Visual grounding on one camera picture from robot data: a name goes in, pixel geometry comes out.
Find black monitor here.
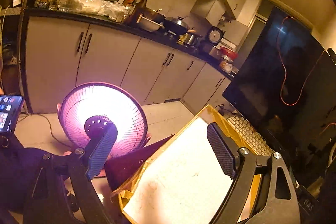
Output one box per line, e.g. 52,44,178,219
223,6,336,185

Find black wok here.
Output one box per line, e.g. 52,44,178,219
162,17,189,34

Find black metal rack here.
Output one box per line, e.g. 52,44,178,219
18,0,53,114

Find dark pants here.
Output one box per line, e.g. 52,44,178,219
0,132,87,216

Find black kitchen countertop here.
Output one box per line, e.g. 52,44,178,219
25,7,235,81

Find dark glass sauce bottle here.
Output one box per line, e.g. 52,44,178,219
130,0,153,25

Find red bowl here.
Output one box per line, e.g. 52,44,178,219
219,46,239,60

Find dark frying pan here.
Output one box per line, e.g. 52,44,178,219
143,7,166,24

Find golden cardboard box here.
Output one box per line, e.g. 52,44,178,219
110,105,263,224

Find metal kettle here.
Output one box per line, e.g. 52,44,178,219
186,33,204,46

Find lower kitchen cabinets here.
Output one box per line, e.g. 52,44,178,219
24,15,237,114

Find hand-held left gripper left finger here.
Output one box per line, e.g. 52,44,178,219
22,123,124,224

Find maroon blanket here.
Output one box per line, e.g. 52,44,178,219
105,135,175,189

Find beige keyboard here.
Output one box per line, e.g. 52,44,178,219
224,111,275,157

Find black smartphone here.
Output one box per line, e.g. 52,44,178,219
0,95,25,134

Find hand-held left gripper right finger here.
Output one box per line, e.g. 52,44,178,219
207,123,301,224

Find round kitchen scale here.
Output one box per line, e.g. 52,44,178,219
206,27,226,46

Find metal basin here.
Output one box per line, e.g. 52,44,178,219
138,17,163,32

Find round electric heater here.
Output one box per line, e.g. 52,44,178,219
57,82,151,159

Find red cable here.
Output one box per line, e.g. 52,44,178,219
276,16,330,106

